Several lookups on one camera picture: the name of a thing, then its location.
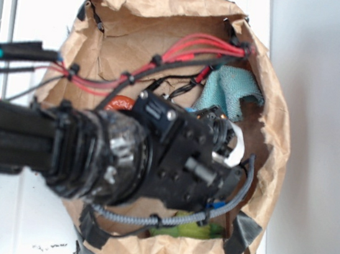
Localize red wire bundle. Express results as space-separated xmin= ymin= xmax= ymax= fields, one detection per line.
xmin=46 ymin=14 xmax=258 ymax=116

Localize grey braided cable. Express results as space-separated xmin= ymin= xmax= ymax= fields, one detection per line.
xmin=88 ymin=134 xmax=258 ymax=240

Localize orange glazed toy donut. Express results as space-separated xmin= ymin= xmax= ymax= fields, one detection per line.
xmin=104 ymin=95 xmax=135 ymax=111

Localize green plush toy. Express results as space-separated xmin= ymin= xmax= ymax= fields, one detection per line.
xmin=149 ymin=222 xmax=225 ymax=240

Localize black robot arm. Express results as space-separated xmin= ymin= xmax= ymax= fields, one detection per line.
xmin=0 ymin=91 xmax=244 ymax=211

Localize teal microfibre cloth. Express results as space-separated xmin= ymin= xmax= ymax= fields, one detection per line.
xmin=193 ymin=65 xmax=264 ymax=122

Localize blue sponge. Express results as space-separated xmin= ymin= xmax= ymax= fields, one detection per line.
xmin=185 ymin=107 xmax=196 ymax=112

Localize brown paper bag bin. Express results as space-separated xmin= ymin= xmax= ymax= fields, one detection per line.
xmin=6 ymin=0 xmax=310 ymax=254

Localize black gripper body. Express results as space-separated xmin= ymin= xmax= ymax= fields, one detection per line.
xmin=129 ymin=91 xmax=245 ymax=211

